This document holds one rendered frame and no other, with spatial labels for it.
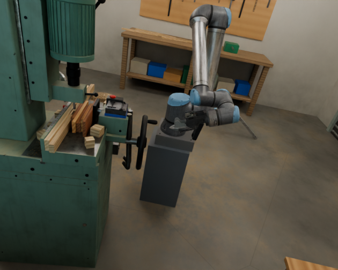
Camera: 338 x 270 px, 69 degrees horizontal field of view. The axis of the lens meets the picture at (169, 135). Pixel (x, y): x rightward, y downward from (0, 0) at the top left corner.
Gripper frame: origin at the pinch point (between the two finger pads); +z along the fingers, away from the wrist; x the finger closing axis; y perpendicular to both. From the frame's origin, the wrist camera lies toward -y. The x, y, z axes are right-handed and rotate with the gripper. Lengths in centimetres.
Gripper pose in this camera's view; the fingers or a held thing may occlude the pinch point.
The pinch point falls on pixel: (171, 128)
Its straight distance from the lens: 136.1
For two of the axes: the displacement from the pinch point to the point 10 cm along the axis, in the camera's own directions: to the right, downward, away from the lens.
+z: -9.8, 1.7, 0.7
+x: 0.3, 5.2, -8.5
